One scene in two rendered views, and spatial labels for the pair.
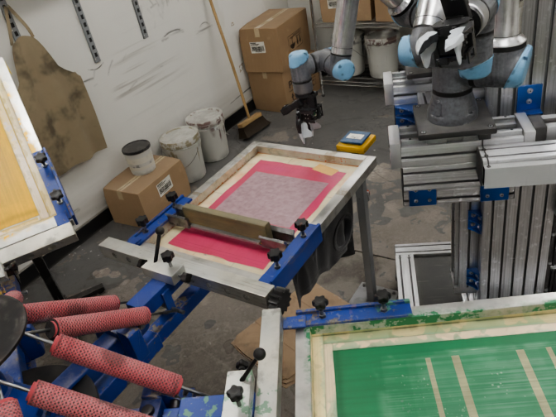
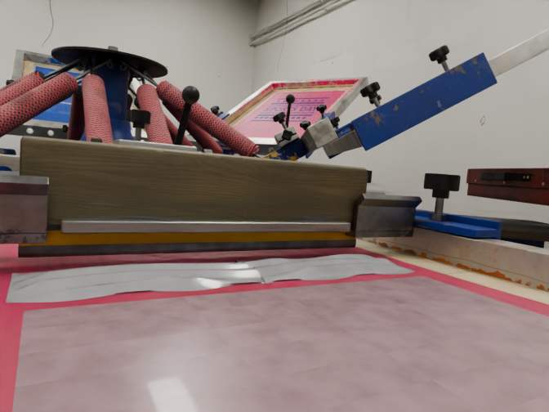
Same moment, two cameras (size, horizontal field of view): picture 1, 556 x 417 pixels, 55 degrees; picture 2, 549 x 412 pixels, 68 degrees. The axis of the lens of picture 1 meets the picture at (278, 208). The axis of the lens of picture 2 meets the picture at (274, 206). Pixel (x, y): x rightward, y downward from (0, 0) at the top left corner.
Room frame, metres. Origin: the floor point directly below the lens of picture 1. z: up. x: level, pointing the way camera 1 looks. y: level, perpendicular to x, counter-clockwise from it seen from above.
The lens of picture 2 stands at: (1.72, -0.19, 1.05)
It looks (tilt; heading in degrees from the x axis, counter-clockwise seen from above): 5 degrees down; 112
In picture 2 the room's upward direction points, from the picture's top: 5 degrees clockwise
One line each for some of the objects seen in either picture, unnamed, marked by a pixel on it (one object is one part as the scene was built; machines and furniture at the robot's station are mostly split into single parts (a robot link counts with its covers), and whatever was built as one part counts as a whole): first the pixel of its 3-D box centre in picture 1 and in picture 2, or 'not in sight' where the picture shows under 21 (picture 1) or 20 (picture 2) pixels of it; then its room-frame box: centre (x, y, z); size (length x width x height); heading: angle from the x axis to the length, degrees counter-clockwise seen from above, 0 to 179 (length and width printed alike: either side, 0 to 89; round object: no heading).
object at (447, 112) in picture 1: (452, 100); not in sight; (1.48, -0.59, 1.31); 0.15 x 0.15 x 0.10
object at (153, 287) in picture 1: (155, 293); not in sight; (1.23, 0.41, 1.02); 0.17 x 0.06 x 0.05; 142
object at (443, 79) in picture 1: (454, 64); not in sight; (1.48, -0.59, 1.42); 0.13 x 0.12 x 0.14; 52
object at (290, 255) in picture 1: (292, 257); not in sight; (1.31, -0.01, 0.98); 0.30 x 0.05 x 0.07; 142
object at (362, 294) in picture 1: (365, 227); not in sight; (2.04, -0.39, 0.48); 0.22 x 0.22 x 0.96; 52
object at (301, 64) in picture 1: (300, 66); not in sight; (1.95, -0.19, 1.35); 0.09 x 0.08 x 0.11; 106
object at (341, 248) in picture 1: (318, 242); not in sight; (1.60, -0.12, 0.79); 0.46 x 0.09 x 0.33; 142
